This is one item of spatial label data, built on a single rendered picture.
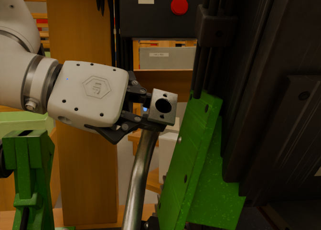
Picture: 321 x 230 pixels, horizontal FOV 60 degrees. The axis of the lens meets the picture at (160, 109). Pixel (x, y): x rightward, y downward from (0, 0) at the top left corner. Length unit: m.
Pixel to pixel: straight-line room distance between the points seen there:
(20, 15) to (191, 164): 0.33
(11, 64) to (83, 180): 0.41
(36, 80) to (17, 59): 0.04
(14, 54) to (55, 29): 0.27
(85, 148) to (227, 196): 0.43
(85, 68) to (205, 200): 0.25
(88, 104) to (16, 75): 0.10
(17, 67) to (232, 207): 0.33
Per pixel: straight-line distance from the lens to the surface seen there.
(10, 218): 0.91
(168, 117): 0.41
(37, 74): 0.41
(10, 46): 0.45
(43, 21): 7.47
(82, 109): 0.39
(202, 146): 0.32
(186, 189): 0.34
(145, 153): 0.50
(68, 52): 0.68
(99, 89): 0.41
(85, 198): 0.77
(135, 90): 0.43
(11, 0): 0.48
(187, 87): 0.78
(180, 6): 0.57
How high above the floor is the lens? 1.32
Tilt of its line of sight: 11 degrees down
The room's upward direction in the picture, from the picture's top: straight up
